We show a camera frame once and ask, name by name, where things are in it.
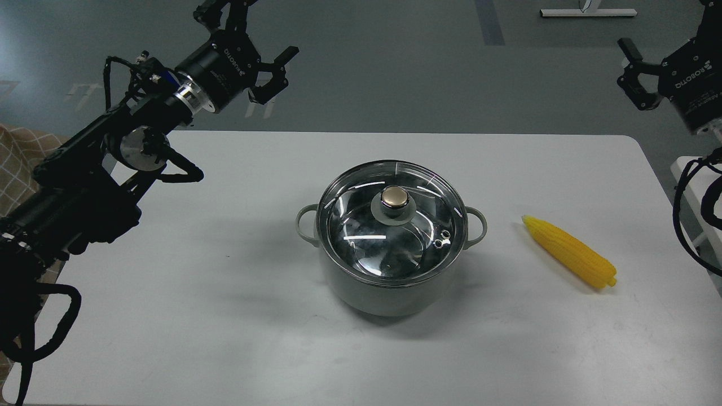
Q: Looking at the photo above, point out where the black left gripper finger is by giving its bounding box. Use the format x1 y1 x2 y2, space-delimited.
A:
193 1 258 32
248 46 300 105

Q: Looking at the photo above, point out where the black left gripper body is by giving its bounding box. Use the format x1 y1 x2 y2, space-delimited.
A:
175 30 261 108

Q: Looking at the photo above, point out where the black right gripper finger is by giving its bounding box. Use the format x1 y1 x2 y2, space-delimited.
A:
698 1 721 41
617 38 663 111

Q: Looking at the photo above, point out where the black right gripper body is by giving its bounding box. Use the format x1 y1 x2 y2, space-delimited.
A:
658 38 721 134

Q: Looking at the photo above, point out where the yellow corn cob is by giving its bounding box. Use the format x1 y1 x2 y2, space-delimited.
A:
522 215 617 289

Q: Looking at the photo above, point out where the glass pot lid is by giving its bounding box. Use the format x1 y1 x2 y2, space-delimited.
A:
315 160 481 287

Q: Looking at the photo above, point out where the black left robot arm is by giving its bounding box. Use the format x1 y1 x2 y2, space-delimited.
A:
2 1 299 405

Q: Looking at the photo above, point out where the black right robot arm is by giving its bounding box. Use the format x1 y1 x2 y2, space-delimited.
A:
617 1 721 277

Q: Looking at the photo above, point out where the grey steel cooking pot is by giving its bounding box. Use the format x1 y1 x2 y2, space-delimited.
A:
297 160 488 317

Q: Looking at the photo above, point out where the white stand base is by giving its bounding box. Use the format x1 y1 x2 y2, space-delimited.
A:
539 1 639 18

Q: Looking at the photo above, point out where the beige checkered cloth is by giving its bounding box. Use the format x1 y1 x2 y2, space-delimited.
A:
0 123 69 283

